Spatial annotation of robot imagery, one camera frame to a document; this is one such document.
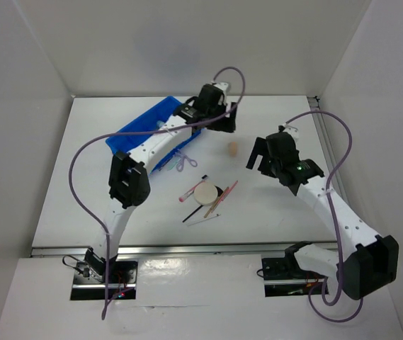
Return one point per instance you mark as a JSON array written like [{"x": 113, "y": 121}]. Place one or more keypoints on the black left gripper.
[{"x": 224, "y": 124}]

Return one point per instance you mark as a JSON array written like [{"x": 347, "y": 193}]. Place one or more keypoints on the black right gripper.
[{"x": 259, "y": 149}]

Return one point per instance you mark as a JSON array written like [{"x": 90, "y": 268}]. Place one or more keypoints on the beige makeup sponge egg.
[{"x": 232, "y": 149}]

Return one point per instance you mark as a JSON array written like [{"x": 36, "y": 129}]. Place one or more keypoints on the mint green tweezers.
[{"x": 172, "y": 164}]

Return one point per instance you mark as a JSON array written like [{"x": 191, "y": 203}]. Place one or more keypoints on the round cream powder puff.
[{"x": 205, "y": 193}]

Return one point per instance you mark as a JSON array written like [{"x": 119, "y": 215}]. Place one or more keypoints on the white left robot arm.
[{"x": 140, "y": 147}]

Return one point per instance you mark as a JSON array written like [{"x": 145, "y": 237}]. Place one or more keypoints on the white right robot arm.
[{"x": 365, "y": 261}]

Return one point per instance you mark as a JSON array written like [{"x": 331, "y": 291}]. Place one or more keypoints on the long pink makeup brush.
[{"x": 228, "y": 190}]

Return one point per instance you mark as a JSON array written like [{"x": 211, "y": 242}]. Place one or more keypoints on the white thin makeup pencil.
[{"x": 203, "y": 220}]

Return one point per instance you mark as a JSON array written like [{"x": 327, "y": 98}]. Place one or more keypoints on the pink brow comb brush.
[{"x": 187, "y": 194}]

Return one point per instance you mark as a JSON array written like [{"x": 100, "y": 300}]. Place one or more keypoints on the aluminium rail front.
[{"x": 166, "y": 250}]

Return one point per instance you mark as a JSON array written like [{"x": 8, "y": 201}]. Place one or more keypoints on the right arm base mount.
[{"x": 283, "y": 277}]

